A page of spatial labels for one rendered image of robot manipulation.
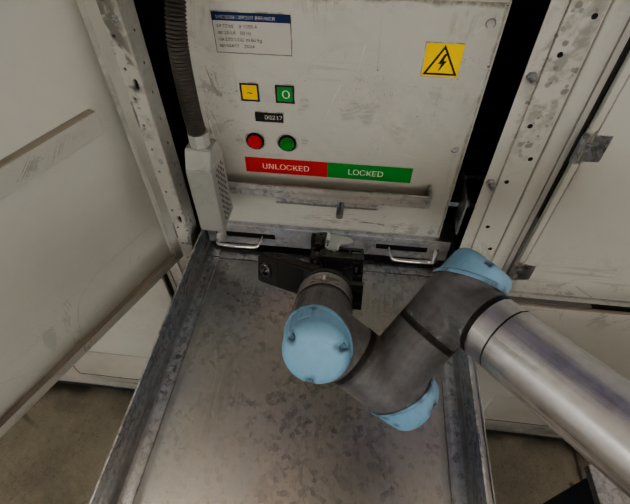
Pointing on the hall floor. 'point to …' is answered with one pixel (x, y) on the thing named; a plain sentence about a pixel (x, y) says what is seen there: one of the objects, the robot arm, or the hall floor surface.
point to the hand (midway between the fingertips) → (321, 249)
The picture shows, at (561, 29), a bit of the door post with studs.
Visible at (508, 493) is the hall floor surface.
